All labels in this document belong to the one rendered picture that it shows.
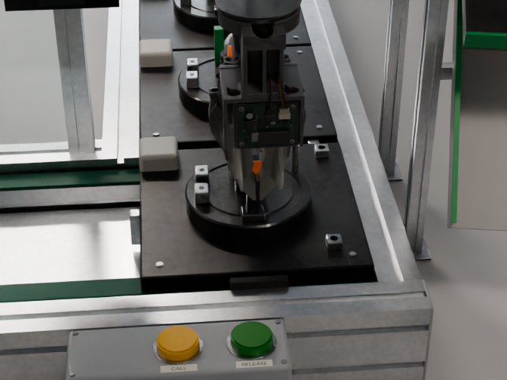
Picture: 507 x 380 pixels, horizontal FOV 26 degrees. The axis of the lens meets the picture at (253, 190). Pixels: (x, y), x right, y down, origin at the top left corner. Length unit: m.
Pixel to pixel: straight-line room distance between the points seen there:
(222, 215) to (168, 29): 0.49
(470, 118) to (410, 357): 0.26
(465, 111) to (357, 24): 0.70
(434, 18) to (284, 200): 0.25
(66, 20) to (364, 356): 0.49
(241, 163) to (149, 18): 0.64
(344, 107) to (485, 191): 0.32
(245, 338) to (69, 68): 0.41
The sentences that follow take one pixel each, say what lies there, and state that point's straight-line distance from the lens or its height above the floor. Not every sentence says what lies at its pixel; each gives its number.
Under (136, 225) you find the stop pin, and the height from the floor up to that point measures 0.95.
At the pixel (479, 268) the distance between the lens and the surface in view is 1.33.
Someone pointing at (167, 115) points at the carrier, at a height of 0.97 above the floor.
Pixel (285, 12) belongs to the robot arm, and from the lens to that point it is 0.93.
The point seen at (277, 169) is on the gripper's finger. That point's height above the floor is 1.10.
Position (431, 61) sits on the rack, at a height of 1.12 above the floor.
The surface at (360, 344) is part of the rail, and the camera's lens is 1.12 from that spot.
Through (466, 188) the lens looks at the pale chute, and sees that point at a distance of 1.18.
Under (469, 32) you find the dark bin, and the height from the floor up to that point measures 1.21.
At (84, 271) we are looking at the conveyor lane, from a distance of 1.22.
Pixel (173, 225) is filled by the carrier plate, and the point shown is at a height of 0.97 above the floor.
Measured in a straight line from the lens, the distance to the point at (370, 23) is 1.87.
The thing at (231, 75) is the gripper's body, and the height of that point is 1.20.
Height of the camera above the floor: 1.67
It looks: 35 degrees down
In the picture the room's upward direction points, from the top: straight up
